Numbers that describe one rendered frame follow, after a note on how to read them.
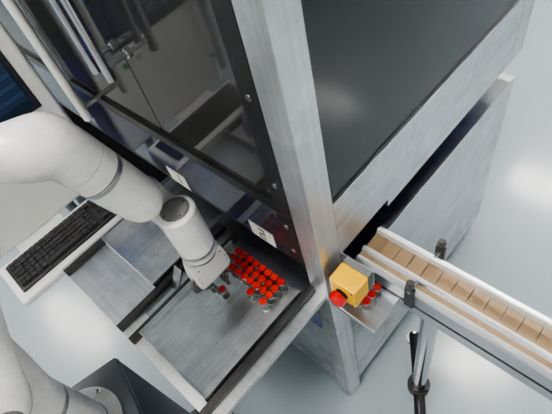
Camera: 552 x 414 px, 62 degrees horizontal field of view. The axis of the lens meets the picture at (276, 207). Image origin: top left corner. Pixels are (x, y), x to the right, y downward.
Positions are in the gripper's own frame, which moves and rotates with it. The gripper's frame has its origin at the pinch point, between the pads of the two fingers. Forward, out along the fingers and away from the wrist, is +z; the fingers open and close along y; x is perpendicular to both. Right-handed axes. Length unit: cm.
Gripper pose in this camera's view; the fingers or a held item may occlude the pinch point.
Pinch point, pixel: (218, 282)
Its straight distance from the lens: 119.4
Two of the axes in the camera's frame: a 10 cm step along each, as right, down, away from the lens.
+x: 7.3, 4.5, -5.2
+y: -6.6, 6.7, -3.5
